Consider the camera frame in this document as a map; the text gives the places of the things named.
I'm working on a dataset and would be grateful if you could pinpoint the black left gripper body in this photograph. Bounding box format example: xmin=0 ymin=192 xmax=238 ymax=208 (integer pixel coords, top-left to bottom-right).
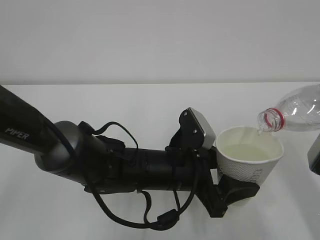
xmin=163 ymin=146 xmax=228 ymax=218

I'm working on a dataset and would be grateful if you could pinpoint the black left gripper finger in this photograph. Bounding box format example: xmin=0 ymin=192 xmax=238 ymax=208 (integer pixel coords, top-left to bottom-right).
xmin=217 ymin=174 xmax=260 ymax=207

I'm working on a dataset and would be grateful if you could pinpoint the white paper cup green logo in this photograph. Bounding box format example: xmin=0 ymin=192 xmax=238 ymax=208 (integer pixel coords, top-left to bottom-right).
xmin=215 ymin=126 xmax=284 ymax=196

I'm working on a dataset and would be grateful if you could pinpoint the clear water bottle red label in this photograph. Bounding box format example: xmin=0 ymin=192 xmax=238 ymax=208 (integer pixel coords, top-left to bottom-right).
xmin=257 ymin=84 xmax=320 ymax=133

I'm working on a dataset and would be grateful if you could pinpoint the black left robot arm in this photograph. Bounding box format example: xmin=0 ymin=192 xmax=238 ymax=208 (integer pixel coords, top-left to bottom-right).
xmin=0 ymin=87 xmax=260 ymax=218

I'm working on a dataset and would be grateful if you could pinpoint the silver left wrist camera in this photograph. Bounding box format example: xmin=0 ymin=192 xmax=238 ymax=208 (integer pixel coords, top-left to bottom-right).
xmin=169 ymin=107 xmax=216 ymax=150

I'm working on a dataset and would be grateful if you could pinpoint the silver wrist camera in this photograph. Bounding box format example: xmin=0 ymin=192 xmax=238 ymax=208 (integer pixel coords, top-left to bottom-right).
xmin=307 ymin=135 xmax=320 ymax=176
xmin=169 ymin=107 xmax=216 ymax=150

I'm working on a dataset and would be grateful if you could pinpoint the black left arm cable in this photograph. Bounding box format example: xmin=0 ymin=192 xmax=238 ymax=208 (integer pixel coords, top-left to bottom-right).
xmin=41 ymin=121 xmax=201 ymax=223

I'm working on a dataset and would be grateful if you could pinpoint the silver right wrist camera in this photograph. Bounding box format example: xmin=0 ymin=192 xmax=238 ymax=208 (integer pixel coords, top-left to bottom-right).
xmin=307 ymin=135 xmax=320 ymax=176

